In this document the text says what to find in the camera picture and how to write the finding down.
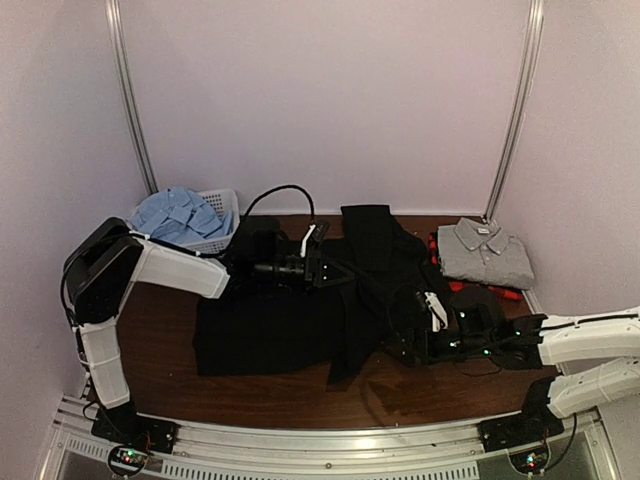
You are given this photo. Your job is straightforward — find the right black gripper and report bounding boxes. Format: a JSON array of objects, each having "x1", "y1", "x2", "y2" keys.
[{"x1": 381, "y1": 328, "x2": 494, "y2": 370}]

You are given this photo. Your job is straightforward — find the black long sleeve shirt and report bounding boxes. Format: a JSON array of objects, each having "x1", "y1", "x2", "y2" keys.
[{"x1": 193, "y1": 205, "x2": 452, "y2": 384}]

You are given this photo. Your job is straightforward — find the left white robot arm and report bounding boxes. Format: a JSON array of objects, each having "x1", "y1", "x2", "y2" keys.
[{"x1": 60, "y1": 217, "x2": 355, "y2": 444}]

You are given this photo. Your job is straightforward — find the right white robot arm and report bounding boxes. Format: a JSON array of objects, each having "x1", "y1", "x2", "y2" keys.
[{"x1": 385, "y1": 287, "x2": 639, "y2": 442}]

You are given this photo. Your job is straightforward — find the red black plaid shirt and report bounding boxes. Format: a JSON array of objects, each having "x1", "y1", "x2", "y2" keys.
[{"x1": 427, "y1": 232, "x2": 524, "y2": 302}]

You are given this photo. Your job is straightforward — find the grey folded button shirt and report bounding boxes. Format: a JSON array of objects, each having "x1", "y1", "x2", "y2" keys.
[{"x1": 437, "y1": 218, "x2": 535, "y2": 290}]

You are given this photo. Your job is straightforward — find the white plastic basket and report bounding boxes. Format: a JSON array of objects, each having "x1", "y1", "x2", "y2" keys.
[{"x1": 128, "y1": 187, "x2": 240, "y2": 254}]

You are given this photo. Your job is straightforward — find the light blue shirt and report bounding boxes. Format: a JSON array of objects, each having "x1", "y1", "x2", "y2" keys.
[{"x1": 127, "y1": 185, "x2": 236, "y2": 246}]

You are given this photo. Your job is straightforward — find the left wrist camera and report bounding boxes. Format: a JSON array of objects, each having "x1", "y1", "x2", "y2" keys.
[{"x1": 299, "y1": 220, "x2": 329, "y2": 258}]

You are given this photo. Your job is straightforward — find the left black camera cable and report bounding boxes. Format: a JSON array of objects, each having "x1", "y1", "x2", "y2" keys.
[{"x1": 239, "y1": 184, "x2": 319, "y2": 229}]

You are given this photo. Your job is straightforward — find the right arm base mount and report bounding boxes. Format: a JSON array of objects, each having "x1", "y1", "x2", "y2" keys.
[{"x1": 478, "y1": 377, "x2": 564, "y2": 476}]

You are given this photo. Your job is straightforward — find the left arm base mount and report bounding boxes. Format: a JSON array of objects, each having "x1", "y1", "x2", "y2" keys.
[{"x1": 90, "y1": 401, "x2": 178, "y2": 479}]

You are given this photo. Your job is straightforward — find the right aluminium frame post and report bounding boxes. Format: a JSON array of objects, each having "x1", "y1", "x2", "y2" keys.
[{"x1": 482, "y1": 0, "x2": 544, "y2": 225}]

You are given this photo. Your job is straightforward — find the aluminium frame post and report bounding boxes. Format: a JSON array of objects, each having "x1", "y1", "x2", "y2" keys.
[
  {"x1": 105, "y1": 0, "x2": 158, "y2": 195},
  {"x1": 482, "y1": 0, "x2": 544, "y2": 225}
]

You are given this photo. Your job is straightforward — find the left aluminium frame post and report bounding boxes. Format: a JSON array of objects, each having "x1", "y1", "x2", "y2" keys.
[{"x1": 105, "y1": 0, "x2": 158, "y2": 195}]

